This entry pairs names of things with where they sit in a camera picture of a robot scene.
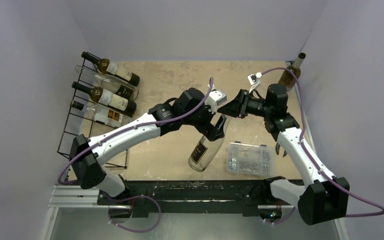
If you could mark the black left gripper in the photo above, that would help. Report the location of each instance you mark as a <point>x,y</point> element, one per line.
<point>208,129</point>

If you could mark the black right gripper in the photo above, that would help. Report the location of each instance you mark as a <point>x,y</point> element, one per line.
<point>241,105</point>

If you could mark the tall clear glass bottle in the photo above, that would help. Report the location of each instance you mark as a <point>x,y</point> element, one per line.
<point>203,153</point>

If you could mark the dark open-neck wine bottle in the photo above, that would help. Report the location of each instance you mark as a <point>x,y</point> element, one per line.
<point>107,98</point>

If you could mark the clear glass black-label bottle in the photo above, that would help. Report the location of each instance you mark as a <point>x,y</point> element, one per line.
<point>108,82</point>

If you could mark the clear square bottle gold cap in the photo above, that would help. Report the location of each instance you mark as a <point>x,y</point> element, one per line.
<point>100,114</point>

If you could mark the dark green labelled wine bottle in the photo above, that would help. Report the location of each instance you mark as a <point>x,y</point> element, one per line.
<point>109,67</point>

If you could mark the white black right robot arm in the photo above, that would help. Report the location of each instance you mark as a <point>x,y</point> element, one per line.
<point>320,198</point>

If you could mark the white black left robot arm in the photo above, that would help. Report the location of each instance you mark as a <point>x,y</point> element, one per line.
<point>88,155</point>

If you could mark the clear plastic screw box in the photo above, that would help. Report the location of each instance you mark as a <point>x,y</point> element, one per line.
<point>247,159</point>

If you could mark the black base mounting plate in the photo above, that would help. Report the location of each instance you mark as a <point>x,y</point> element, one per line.
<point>250,198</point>

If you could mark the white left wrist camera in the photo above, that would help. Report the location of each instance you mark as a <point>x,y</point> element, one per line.
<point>215,99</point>

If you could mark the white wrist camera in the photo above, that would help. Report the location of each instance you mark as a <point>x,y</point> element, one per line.
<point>215,99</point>
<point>254,81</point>

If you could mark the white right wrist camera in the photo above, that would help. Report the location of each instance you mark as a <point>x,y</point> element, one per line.
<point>254,81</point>

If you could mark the black handled pliers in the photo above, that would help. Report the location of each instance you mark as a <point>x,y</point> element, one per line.
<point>278,148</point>

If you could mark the black wire wine rack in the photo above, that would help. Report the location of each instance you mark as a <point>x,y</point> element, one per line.
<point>76,122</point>

